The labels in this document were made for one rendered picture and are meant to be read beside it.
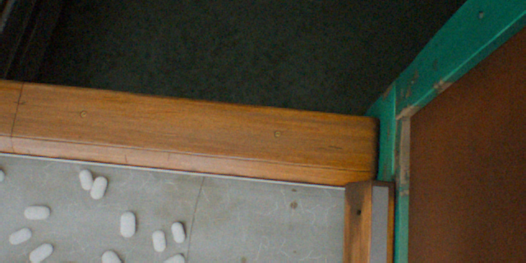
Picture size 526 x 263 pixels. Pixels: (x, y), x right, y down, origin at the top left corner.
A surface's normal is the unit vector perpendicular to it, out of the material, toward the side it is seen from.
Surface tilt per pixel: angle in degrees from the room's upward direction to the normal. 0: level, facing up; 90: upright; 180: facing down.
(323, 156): 0
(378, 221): 0
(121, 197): 0
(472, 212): 90
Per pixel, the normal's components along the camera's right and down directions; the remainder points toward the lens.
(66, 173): 0.04, -0.25
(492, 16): -1.00, -0.10
